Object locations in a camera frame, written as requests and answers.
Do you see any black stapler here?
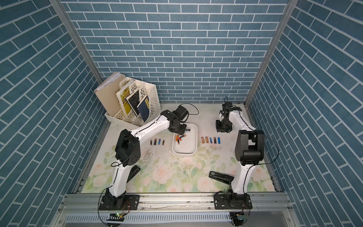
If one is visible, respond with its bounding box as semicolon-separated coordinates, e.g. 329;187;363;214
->
209;171;234;184
127;165;141;183

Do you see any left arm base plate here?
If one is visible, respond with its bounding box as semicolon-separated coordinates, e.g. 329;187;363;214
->
99;194;140;211

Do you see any dark blue book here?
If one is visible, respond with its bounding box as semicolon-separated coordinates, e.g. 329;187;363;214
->
137;96;150;122

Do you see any yellow cover book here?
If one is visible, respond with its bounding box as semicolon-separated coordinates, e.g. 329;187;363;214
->
116;78;134;117

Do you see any white plastic storage box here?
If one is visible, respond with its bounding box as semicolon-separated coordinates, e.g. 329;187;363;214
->
172;123;198;156

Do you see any white perforated file organizer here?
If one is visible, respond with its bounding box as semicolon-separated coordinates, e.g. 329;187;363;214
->
99;72;161;129

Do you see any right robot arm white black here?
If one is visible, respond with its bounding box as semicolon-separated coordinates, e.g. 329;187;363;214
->
216;101;265;194

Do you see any black cover book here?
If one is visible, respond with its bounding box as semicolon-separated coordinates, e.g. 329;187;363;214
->
126;88;140;116

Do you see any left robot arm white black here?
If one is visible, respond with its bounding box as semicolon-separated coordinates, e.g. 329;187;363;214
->
105;105;189;199

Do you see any black stapler left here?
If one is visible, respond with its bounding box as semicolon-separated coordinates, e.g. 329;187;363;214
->
127;165;141;183

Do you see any white vented cable duct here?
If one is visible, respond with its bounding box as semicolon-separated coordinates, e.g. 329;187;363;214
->
64;212;231;224

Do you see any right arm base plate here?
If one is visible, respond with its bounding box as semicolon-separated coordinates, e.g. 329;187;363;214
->
214;193;252;210

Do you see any black stapler right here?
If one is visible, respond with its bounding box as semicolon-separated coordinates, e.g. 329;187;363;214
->
209;171;234;184

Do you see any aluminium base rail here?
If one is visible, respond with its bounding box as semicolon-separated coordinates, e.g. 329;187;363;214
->
51;192;299;227

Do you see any beige paper folder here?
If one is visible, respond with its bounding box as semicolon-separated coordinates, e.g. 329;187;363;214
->
94;72;125;116

